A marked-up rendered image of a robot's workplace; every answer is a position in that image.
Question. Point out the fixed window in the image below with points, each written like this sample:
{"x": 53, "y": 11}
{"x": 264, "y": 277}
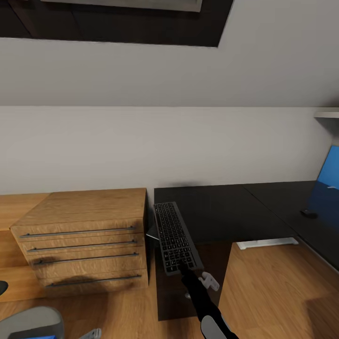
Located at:
{"x": 159, "y": 22}

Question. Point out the swivel chair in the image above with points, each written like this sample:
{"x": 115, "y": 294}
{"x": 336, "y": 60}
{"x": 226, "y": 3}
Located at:
{"x": 34, "y": 322}

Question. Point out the notebook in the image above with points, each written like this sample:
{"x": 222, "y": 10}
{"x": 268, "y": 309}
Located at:
{"x": 153, "y": 232}

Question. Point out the desk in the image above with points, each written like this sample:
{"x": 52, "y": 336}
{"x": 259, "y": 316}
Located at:
{"x": 259, "y": 214}

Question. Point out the mouse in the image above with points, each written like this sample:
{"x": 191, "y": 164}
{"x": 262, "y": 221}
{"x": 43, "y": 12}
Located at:
{"x": 310, "y": 212}

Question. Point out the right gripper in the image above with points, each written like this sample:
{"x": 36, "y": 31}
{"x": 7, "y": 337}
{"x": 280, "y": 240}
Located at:
{"x": 191, "y": 281}

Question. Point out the keyboard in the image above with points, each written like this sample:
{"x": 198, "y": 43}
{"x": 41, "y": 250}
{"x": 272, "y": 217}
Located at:
{"x": 175, "y": 240}

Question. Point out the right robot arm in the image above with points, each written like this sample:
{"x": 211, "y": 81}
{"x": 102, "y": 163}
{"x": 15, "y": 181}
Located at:
{"x": 213, "y": 324}

